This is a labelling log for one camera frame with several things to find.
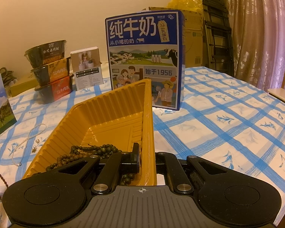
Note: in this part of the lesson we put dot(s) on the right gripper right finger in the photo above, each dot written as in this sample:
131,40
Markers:
175,177

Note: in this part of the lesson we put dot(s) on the flat cardboard box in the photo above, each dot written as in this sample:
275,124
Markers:
23,84

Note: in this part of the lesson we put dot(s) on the blue checked tablecloth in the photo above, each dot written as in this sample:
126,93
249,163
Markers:
222,119

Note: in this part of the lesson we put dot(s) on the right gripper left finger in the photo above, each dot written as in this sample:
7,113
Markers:
114,169

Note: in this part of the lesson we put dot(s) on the pink patterned curtain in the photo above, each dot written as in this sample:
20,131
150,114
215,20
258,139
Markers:
258,32

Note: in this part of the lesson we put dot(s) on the top black noodle bowl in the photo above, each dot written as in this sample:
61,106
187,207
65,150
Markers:
46,53

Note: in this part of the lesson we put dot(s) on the blue tall milk carton box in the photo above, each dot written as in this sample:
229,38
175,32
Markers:
148,45

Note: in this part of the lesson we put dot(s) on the small pearl earrings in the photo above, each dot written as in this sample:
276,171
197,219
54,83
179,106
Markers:
35,146

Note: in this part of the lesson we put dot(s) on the middle orange noodle bowl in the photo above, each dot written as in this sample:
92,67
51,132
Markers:
51,72

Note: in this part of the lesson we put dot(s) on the yellow plastic bag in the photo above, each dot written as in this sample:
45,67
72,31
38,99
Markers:
189,5

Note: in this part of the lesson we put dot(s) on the brown cardboard box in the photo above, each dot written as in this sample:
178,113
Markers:
192,34

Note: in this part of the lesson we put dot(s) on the bottom red noodle bowl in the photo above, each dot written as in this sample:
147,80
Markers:
55,90

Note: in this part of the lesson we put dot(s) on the black folding ladder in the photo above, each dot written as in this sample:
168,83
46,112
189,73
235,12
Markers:
218,36

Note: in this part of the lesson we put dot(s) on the orange plastic tray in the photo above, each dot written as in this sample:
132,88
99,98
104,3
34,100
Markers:
120,117

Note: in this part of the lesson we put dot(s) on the small white product box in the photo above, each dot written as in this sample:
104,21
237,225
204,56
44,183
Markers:
86,66

